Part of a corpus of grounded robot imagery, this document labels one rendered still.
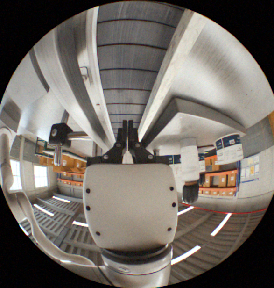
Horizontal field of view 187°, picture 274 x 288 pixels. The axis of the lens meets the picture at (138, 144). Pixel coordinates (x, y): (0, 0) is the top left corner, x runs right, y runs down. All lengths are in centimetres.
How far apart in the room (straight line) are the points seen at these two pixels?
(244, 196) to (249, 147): 202
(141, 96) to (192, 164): 33
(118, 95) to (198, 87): 18
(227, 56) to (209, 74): 8
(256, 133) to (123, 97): 452
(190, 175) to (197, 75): 35
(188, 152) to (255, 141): 423
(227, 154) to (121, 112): 52
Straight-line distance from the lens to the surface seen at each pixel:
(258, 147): 451
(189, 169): 41
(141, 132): 21
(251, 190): 480
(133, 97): 17
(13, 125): 68
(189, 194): 43
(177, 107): 23
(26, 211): 50
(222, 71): 25
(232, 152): 55
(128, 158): 31
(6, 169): 55
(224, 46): 23
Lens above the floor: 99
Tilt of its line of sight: 14 degrees down
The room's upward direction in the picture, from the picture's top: 178 degrees clockwise
